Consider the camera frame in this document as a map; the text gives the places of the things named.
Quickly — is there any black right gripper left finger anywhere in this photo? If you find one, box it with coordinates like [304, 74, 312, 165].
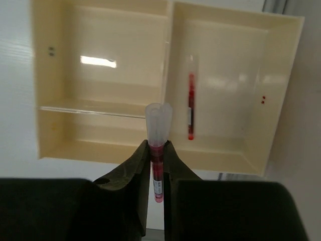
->
[1, 141, 150, 240]

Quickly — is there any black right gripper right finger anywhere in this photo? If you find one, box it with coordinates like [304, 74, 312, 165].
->
[164, 142, 308, 240]

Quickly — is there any red gel pen clear cap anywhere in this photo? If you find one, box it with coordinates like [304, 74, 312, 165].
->
[145, 103, 173, 203]

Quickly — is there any cream compartment tray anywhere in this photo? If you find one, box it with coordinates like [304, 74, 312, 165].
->
[31, 1, 304, 175]

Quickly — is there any aluminium frame rail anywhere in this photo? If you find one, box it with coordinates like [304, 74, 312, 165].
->
[262, 0, 288, 15]

